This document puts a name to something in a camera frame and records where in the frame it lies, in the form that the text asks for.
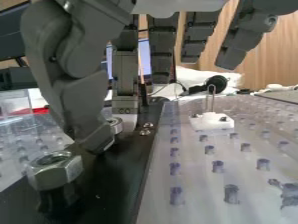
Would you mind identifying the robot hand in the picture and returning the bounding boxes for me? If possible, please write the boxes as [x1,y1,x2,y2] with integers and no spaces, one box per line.
[19,0,298,155]

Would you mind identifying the silver bearing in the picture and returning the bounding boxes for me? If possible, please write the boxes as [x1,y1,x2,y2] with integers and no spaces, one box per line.
[105,116,125,135]

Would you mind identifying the computer screen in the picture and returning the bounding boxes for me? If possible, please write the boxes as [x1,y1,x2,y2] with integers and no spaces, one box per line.
[105,37,153,82]

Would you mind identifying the clear box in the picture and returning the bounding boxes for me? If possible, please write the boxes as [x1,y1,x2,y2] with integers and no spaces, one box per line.
[0,87,298,224]

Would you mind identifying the black headphones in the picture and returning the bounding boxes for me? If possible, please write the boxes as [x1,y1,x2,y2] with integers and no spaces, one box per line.
[189,74,230,97]

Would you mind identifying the silver hex nut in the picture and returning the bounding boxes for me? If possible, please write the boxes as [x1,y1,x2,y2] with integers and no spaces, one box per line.
[26,150,85,192]

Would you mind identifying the black plate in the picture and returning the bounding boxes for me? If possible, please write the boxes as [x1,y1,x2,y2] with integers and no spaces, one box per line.
[0,96,168,224]

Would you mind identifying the small white mount block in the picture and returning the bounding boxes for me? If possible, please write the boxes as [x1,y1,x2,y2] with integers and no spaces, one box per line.
[189,112,237,132]

